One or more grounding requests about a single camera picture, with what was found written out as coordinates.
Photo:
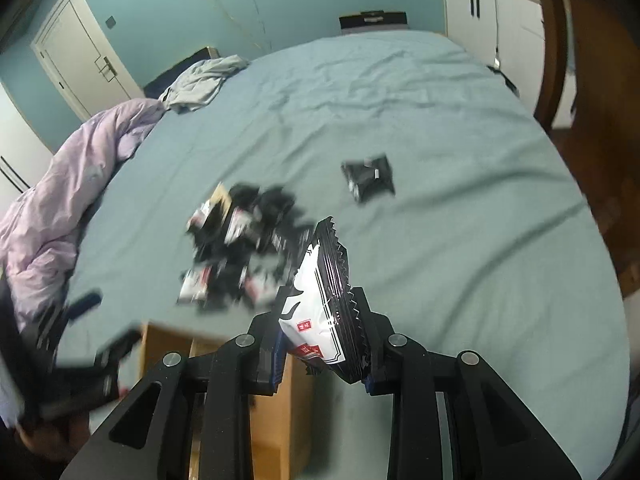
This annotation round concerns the bed with teal sheet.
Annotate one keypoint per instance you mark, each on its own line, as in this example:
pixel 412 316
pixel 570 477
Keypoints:
pixel 425 260

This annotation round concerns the beige snack packet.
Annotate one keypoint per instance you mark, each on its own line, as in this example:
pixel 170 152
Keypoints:
pixel 222 202

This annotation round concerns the white wardrobe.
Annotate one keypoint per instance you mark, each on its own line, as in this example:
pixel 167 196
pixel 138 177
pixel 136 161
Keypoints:
pixel 20 130

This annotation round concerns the brown cardboard box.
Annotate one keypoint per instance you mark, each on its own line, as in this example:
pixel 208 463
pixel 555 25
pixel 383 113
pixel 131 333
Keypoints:
pixel 285 430

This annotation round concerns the pile of black snack packets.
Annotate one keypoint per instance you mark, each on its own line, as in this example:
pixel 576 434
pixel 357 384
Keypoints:
pixel 240 230

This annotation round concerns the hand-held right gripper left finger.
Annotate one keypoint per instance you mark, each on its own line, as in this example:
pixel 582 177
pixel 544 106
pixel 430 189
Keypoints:
pixel 267 360

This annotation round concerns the white cabinet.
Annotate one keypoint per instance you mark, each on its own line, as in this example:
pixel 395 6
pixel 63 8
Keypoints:
pixel 515 25

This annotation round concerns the person's left hand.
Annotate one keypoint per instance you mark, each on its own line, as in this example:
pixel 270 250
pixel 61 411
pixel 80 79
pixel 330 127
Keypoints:
pixel 50 437

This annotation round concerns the dark low furniture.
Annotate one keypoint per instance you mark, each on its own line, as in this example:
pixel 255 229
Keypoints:
pixel 160 77

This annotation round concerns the glossy black snack packet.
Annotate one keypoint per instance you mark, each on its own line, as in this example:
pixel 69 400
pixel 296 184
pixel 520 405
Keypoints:
pixel 368 177

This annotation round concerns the grey crumpled cloth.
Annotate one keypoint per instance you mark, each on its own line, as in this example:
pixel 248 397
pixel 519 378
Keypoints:
pixel 200 82

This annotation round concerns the black white snack packet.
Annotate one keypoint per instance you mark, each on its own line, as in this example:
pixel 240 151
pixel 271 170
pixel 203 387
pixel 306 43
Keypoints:
pixel 310 285

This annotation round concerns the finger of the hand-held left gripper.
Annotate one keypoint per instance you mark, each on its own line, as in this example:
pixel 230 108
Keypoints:
pixel 120 346
pixel 85 304

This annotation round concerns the black case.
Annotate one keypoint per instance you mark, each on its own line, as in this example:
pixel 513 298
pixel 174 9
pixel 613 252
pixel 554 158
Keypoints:
pixel 372 22

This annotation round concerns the purple duvet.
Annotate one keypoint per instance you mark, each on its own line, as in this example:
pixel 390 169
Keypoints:
pixel 75 175

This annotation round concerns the brown wooden door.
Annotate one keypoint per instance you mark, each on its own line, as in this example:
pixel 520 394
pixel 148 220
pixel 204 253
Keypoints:
pixel 600 110

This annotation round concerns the white panel door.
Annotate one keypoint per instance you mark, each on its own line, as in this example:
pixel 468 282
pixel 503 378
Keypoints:
pixel 80 55

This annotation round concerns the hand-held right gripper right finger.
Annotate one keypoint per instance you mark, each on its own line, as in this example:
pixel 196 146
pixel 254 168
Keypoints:
pixel 376 355

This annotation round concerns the grey wall switch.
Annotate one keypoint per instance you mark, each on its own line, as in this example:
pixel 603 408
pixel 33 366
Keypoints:
pixel 111 21

